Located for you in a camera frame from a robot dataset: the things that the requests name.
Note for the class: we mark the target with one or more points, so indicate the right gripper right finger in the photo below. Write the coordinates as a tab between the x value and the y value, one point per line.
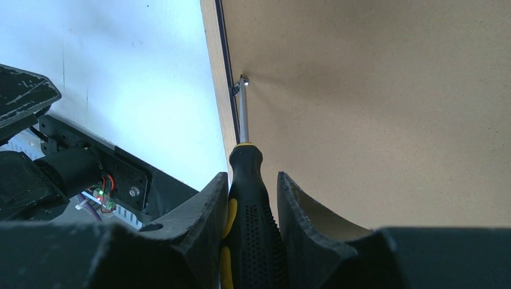
391	257

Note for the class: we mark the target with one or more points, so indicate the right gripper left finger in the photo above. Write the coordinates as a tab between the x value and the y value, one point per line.
178	250

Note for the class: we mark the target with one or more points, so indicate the yellow black screwdriver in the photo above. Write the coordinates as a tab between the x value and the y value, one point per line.
252	253

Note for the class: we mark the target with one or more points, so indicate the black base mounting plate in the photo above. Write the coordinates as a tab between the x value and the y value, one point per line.
139	187

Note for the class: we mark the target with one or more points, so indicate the left green circuit board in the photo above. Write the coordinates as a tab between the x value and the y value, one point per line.
107	204

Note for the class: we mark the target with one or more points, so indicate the left white slotted cable duct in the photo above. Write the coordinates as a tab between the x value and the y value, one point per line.
88	202

